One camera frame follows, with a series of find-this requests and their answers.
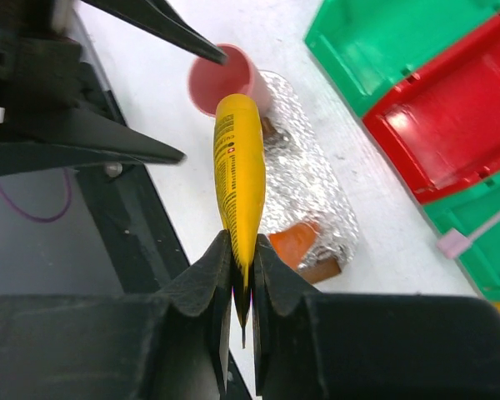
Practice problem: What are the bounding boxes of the yellow toothpaste tube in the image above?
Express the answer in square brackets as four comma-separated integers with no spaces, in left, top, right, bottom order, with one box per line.
[213,93,266,347]

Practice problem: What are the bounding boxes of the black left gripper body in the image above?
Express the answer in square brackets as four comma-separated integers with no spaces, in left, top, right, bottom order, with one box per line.
[0,1,82,144]

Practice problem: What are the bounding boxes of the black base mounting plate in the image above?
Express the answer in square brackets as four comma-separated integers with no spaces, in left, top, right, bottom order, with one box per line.
[71,16,250,399]

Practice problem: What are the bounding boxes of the left green plastic bin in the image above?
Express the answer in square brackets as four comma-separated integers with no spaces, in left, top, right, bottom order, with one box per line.
[304,0,500,117]

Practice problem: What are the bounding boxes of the brown tray handle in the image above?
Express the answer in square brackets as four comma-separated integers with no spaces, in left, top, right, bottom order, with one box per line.
[261,117,289,143]
[298,258,342,284]

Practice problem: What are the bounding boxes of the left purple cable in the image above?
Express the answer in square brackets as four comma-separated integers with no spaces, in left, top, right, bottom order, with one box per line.
[0,166,74,224]

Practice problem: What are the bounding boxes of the white toothbrush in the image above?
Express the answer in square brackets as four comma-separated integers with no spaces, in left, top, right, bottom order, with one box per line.
[437,210,500,259]

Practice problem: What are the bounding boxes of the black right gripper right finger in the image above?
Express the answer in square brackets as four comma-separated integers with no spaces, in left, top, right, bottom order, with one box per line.
[253,235,500,399]

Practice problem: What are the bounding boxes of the left brown tray handle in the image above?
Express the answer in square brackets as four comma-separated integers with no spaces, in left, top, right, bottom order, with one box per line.
[261,117,289,143]

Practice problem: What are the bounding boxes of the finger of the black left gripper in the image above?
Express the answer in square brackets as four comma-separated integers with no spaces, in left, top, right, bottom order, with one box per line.
[0,124,185,177]
[86,0,228,65]

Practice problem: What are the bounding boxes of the pink plastic cup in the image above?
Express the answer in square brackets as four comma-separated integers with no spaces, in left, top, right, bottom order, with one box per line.
[187,43,273,116]

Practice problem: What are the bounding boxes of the orange toothpaste tube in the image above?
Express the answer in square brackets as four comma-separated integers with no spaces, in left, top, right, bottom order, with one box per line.
[268,222,320,269]

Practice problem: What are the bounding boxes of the clear textured glass tray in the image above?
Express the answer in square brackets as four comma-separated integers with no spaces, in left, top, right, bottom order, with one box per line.
[259,70,359,268]

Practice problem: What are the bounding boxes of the red plastic bin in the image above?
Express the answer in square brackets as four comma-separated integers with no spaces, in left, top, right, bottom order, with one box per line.
[362,12,500,204]

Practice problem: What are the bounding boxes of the right green plastic bin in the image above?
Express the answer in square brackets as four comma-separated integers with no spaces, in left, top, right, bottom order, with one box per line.
[423,172,500,302]

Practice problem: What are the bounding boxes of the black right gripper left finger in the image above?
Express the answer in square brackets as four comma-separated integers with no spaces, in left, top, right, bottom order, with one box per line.
[0,231,231,399]

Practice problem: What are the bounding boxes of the green plastic bin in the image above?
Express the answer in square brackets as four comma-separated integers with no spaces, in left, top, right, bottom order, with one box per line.
[423,172,500,302]
[304,0,500,117]

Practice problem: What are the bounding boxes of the right brown tray handle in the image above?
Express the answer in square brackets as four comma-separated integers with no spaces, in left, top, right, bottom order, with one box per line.
[298,258,342,284]

